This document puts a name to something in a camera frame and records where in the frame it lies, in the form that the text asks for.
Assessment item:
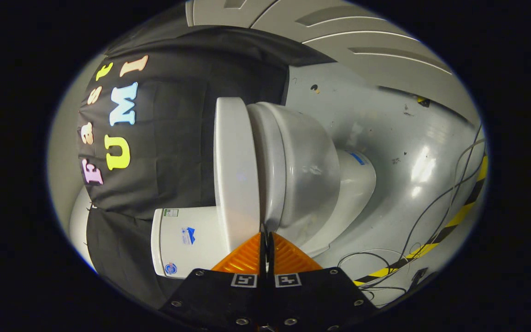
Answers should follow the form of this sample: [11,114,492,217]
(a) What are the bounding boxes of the white toilet lid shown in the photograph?
[213,97,261,252]

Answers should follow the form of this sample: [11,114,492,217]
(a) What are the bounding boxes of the white toilet seat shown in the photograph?
[246,102,289,233]

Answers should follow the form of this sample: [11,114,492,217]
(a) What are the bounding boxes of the white cistern cover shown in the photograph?
[150,208,165,278]

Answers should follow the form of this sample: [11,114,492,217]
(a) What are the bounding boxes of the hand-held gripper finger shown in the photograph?
[267,232,379,330]
[159,232,268,330]

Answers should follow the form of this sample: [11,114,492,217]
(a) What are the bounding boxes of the black backdrop cloth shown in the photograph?
[77,25,335,309]

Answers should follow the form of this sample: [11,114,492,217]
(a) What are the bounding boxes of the white drawer cabinet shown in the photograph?
[185,0,480,127]

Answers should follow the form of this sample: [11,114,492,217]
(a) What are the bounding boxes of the yellow black hazard tape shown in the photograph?
[353,154,488,286]

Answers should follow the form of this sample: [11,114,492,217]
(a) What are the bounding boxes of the white toilet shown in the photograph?
[150,101,378,279]

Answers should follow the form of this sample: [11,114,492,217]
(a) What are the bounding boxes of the thin black floor cables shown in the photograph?
[337,122,485,300]

